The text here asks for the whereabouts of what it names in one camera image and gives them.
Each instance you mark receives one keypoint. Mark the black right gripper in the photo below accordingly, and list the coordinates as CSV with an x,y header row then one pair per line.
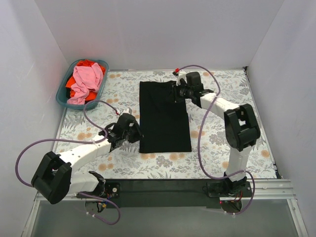
x,y
177,91

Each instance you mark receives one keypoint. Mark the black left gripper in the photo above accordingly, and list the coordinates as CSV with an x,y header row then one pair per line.
x,y
136,133

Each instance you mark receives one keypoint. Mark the black t shirt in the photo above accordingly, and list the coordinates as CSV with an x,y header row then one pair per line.
x,y
163,122

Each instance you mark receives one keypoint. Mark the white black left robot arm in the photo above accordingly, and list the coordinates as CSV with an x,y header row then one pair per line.
x,y
57,174

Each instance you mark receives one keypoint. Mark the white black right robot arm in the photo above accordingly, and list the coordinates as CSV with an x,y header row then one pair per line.
x,y
241,130

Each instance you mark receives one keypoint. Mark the orange t shirt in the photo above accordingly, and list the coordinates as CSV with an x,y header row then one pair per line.
x,y
71,84

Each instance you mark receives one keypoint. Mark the pink t shirt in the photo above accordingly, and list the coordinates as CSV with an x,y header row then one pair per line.
x,y
85,81

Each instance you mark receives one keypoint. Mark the teal plastic laundry basket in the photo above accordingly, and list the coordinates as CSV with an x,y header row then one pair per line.
x,y
61,97

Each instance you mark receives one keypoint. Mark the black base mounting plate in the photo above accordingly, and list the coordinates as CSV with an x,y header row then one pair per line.
x,y
170,192

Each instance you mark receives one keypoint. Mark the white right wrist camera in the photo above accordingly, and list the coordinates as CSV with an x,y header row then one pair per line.
x,y
179,77

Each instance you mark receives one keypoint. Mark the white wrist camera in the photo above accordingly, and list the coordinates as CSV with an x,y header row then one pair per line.
x,y
125,111
179,77

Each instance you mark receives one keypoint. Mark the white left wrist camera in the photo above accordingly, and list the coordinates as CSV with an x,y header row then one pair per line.
x,y
125,111

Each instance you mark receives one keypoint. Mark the aluminium frame rail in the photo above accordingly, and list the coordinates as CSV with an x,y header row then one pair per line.
x,y
271,211

